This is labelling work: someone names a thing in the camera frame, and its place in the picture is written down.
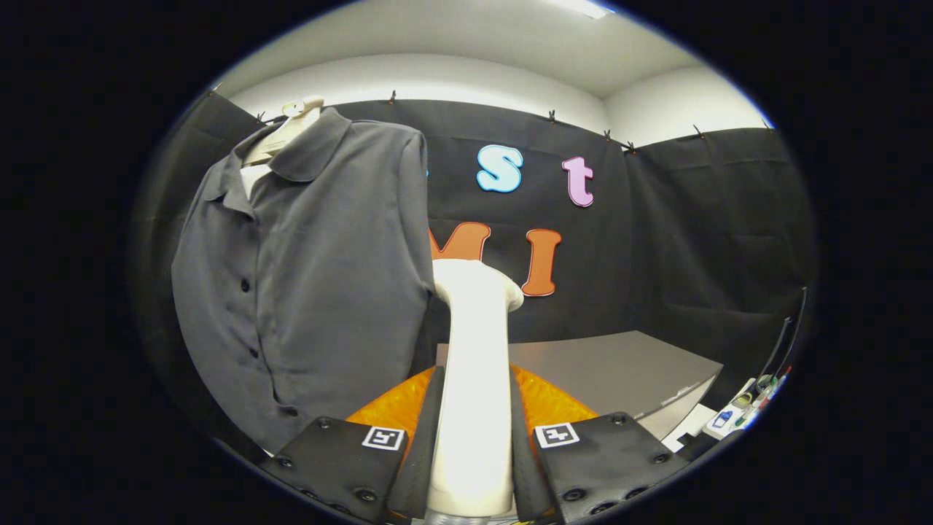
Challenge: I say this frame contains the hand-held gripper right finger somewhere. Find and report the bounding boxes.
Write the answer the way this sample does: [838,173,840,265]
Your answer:
[508,363,691,525]

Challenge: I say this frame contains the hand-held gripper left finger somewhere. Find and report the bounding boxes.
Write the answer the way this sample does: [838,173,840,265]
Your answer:
[261,365,447,524]

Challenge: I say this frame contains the dark grey button shirt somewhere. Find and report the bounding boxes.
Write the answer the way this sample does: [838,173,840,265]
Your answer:
[171,108,438,454]

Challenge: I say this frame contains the cream clothes hanger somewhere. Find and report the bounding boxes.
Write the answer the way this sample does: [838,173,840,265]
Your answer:
[241,96,325,201]

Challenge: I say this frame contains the grey top drawer cabinet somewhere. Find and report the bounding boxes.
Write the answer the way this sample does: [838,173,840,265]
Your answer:
[435,330,725,442]

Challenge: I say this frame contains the white side table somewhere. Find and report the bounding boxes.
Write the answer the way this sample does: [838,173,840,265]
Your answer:
[660,376,792,453]

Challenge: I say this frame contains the black backdrop cloth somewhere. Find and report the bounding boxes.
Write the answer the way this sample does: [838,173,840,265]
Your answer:
[131,91,817,467]

